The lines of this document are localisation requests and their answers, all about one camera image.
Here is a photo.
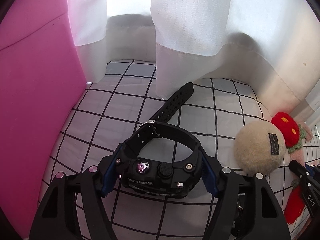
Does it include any pink scrunchie with red strawberries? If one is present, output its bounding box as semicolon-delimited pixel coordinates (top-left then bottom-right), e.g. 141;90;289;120
271;112;313;224

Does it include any black digital wristwatch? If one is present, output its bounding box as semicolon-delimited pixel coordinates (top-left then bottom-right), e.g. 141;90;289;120
116;82;202;198

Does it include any beige plush ball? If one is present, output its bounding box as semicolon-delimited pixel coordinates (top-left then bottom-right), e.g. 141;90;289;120
233;120;286;176

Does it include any pink plastic tub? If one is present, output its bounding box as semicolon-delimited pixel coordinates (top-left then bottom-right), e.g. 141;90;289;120
1;0;86;238

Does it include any white sheer curtain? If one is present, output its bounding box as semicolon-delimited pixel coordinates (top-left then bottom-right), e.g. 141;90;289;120
67;0;319;126

